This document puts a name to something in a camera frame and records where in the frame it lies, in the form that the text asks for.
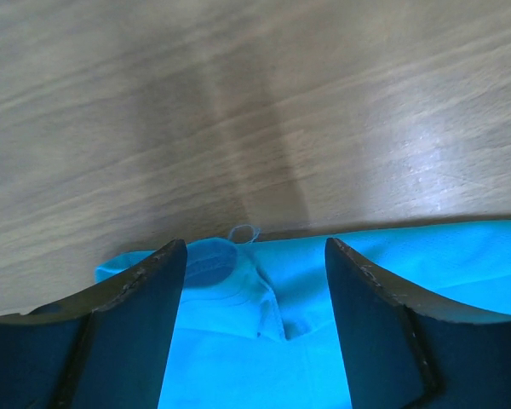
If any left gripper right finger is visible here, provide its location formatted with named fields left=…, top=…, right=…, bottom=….
left=325, top=238, right=511, bottom=408

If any teal t shirt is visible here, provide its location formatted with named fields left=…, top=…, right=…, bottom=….
left=94, top=218, right=511, bottom=409

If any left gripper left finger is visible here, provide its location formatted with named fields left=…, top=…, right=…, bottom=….
left=0, top=239, right=187, bottom=408

